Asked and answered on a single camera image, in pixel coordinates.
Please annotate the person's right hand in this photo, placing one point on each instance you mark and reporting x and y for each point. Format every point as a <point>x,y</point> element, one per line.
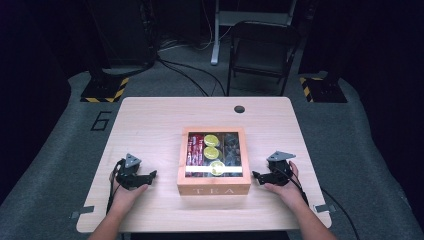
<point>290,195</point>

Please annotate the person's left hand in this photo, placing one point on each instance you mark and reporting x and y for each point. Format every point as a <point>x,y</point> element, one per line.
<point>123,198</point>

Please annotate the grey tape strip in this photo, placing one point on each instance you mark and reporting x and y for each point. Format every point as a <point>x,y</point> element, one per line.
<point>324,208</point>
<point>83,211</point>

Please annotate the white metal stand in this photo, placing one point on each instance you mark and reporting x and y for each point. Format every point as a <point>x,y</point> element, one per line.
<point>215,40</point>

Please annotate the pile of dark tea bags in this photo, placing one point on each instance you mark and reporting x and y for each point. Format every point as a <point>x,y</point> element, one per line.
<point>232,150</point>

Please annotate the black equipment cabinet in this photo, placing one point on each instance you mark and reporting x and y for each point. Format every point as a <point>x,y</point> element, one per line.
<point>123,33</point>

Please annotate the yellow-green capsule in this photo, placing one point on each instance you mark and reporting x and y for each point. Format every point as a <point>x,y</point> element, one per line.
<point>216,167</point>
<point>211,140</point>
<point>211,152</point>

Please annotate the wooden tea box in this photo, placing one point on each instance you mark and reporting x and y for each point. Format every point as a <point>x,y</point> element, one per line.
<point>213,190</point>

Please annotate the red drink sachet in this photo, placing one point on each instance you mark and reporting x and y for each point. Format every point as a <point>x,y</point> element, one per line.
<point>197,153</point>
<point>189,153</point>
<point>193,153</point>

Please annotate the black folding chair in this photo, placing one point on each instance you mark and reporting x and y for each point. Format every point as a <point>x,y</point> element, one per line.
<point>263,50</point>

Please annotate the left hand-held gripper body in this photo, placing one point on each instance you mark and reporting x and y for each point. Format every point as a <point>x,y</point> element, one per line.
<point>128,175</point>

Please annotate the black yellow striped base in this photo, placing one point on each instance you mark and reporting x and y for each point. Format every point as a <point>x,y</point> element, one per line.
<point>325,90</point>
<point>103,90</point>

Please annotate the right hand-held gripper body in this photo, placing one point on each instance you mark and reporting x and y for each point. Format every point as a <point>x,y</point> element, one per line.
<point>280,173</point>

